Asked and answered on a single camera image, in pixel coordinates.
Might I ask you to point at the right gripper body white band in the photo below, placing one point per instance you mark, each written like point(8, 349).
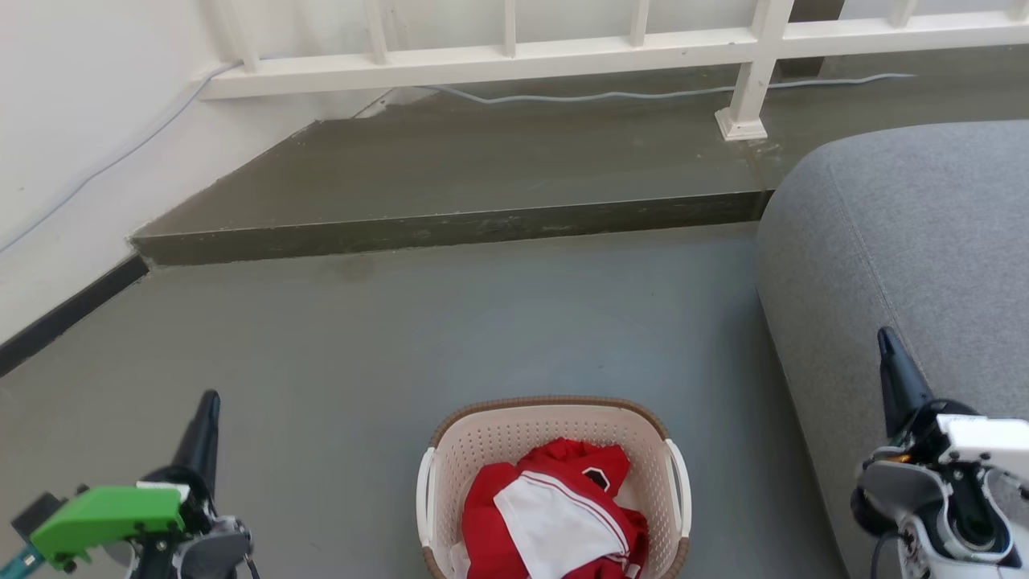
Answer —
point(985, 442)

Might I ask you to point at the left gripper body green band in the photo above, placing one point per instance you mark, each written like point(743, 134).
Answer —
point(120, 511)

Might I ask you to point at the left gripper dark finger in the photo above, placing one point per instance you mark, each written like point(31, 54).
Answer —
point(201, 442)

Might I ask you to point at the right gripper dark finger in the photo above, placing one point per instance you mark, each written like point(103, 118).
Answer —
point(900, 382)

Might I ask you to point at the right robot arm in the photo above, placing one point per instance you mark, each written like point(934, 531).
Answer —
point(928, 556)

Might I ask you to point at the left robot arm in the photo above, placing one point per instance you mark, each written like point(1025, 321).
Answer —
point(154, 565)

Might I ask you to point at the beige perforated laundry basket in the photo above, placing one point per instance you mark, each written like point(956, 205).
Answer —
point(498, 438)

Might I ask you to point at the grey fabric sofa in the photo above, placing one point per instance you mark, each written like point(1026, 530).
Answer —
point(908, 241)

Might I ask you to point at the black baseboard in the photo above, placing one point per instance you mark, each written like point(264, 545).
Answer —
point(72, 310)

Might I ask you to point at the red sports jersey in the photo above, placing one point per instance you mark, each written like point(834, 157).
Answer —
point(482, 515)

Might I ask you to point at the raised concrete step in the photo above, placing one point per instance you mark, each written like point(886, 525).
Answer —
point(482, 173)

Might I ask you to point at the white railing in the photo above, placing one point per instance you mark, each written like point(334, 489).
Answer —
point(514, 63)

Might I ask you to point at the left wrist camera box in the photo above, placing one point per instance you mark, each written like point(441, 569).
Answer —
point(36, 511)

